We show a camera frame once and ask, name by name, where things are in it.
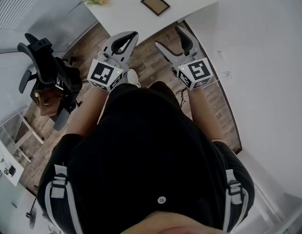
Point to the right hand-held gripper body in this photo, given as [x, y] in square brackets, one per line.
[196, 73]

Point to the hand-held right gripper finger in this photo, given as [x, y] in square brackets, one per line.
[166, 52]
[187, 40]

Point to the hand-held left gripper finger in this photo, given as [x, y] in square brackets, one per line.
[109, 44]
[130, 50]

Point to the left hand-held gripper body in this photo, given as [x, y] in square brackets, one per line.
[104, 73]

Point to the black picture frame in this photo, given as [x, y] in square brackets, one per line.
[155, 2]

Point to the person's left forearm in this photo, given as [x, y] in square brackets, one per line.
[88, 111]

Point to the person's right forearm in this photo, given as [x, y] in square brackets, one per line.
[205, 113]

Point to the person's white shoe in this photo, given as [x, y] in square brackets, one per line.
[134, 77]

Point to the black backpack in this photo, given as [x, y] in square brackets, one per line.
[68, 75]

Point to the black office chair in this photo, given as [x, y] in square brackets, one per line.
[41, 62]

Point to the brown leather bag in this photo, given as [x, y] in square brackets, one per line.
[46, 102]

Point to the person's black clothing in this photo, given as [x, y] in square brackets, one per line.
[146, 155]

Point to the white window blind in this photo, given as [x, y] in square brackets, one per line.
[14, 11]

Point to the small white desk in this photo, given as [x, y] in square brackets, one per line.
[6, 162]

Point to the small black box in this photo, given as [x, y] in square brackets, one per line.
[12, 170]

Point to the black standing fan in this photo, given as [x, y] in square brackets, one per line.
[32, 214]

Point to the white frame side table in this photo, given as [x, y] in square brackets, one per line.
[25, 135]

